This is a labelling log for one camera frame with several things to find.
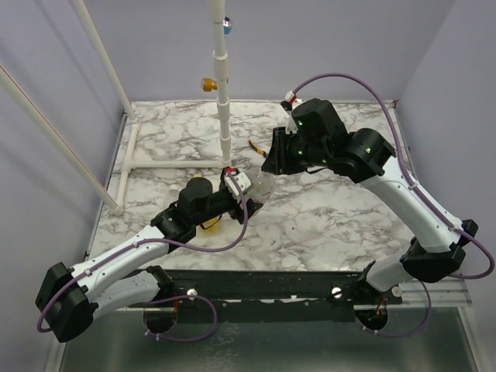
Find green label bottle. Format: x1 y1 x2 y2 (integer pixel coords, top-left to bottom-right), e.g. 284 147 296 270
246 170 276 204

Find yellow drink bottle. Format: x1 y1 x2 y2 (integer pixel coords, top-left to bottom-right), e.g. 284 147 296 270
194 174 222 233

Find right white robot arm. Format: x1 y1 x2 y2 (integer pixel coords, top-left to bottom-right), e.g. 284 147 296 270
261 98 478 304

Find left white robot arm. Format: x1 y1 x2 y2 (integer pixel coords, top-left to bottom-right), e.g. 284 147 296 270
35 168 274 343

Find yellow cap on pipe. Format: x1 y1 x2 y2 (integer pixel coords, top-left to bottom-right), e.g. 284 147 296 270
200 77 219 92

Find blue cap on pipe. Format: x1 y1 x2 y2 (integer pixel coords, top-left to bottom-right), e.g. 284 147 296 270
223 17 233 36

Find left diagonal white pipe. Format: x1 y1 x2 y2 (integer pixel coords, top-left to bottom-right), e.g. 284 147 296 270
1 66 123 215

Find yellow handled pliers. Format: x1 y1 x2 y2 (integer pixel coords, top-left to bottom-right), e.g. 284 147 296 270
248 139 268 158

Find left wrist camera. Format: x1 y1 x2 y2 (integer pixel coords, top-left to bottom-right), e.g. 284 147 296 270
222 167 253 203

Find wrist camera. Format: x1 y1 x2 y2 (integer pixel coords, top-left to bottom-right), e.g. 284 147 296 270
280 91 298 135
222 167 253 203

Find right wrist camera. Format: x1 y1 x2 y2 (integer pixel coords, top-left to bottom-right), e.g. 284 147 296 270
280 91 298 135

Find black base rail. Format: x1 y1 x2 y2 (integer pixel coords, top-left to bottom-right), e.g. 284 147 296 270
144 266 402 323

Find white pvc pipe frame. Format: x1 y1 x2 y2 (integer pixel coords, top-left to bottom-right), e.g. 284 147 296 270
74 1 231 210

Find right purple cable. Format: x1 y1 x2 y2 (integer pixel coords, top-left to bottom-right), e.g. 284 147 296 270
292 72 496 338

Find purple cable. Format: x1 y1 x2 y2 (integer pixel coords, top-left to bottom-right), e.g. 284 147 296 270
292 72 496 338
36 172 249 343

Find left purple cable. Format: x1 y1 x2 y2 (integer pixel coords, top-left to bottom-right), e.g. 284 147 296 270
36 172 249 343

